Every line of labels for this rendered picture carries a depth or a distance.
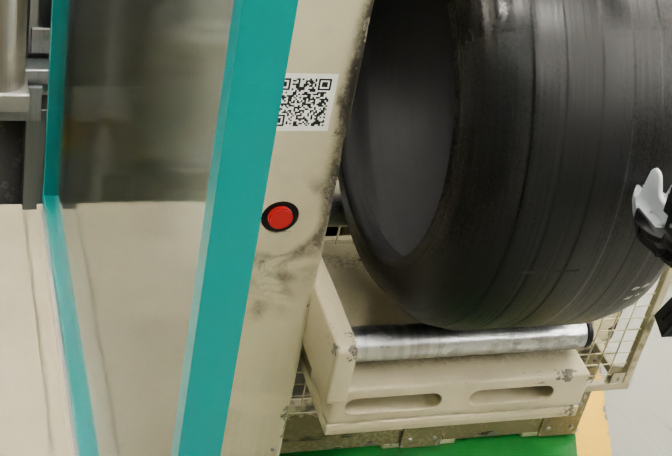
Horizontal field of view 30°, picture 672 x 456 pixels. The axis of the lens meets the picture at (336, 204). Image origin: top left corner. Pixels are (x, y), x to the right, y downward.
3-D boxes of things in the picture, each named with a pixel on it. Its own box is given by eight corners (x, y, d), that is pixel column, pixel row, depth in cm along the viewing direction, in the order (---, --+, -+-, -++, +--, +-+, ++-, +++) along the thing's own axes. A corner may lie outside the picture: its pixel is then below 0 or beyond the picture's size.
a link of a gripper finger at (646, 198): (650, 147, 131) (696, 190, 124) (636, 197, 134) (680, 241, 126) (624, 147, 130) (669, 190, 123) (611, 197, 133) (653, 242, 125)
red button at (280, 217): (267, 230, 149) (270, 209, 147) (263, 221, 150) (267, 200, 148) (291, 229, 150) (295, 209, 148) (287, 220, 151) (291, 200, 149)
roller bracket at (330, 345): (324, 408, 154) (338, 349, 148) (255, 214, 184) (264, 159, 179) (350, 406, 155) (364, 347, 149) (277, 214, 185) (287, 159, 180)
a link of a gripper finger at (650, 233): (664, 205, 129) (709, 248, 122) (660, 219, 130) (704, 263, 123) (624, 205, 128) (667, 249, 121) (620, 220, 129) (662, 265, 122)
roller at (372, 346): (339, 321, 155) (329, 334, 159) (345, 355, 153) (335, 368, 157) (589, 309, 166) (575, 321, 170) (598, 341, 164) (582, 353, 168)
